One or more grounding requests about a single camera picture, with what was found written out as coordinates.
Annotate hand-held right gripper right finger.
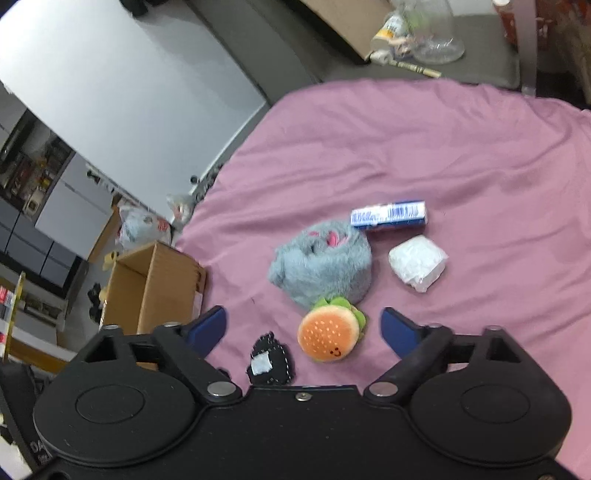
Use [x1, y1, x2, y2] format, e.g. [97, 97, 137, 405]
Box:
[365, 308, 536, 404]

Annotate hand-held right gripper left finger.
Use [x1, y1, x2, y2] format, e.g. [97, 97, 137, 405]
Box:
[74, 305, 242, 403]

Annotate white tissue pack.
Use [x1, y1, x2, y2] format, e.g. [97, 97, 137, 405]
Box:
[388, 234, 450, 294]

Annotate burger plush toy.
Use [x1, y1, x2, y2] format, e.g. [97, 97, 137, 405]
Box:
[297, 296, 366, 364]

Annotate brown cardboard box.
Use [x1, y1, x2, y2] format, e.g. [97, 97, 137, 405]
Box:
[99, 241, 208, 335]

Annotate black felt pouch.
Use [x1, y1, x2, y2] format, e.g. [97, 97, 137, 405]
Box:
[245, 331, 295, 386]

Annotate grey plush toy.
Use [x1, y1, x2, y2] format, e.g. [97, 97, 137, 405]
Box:
[269, 220, 372, 309]

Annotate blue white tissue packet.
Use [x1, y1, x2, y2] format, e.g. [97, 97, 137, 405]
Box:
[350, 200, 428, 232]

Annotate black sandal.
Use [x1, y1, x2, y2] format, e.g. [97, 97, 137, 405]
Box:
[87, 282, 106, 319]

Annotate white plastic bag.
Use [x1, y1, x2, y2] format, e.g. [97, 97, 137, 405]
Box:
[117, 207, 171, 252]

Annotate small crumpled plastic bag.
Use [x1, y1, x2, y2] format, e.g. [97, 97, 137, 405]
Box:
[166, 194, 197, 227]

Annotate small black device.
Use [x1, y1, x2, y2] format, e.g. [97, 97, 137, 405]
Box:
[191, 166, 222, 199]

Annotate round white yellow table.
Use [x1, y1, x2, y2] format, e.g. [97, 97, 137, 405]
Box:
[0, 272, 77, 365]

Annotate pink bedsheet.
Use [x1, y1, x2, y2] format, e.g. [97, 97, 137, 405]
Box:
[175, 78, 591, 480]

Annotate white kitchen base cabinet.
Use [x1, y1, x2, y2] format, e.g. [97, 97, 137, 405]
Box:
[34, 152, 114, 263]

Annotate dark grid wardrobe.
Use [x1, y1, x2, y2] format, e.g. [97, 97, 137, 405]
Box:
[0, 198, 88, 291]

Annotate striped pencil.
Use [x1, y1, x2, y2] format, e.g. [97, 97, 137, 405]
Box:
[392, 59, 443, 80]

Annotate grey bench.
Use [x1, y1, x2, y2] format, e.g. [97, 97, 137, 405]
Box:
[295, 14, 522, 88]

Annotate clear plastic water jug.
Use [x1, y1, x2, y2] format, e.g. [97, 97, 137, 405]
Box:
[402, 0, 465, 65]

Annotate white yellow bottle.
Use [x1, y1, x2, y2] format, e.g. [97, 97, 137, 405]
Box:
[370, 14, 409, 51]

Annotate black framed brown board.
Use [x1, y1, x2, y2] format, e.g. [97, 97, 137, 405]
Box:
[295, 0, 393, 63]

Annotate beige tote bag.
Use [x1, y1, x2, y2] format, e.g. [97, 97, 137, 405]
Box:
[538, 0, 591, 79]

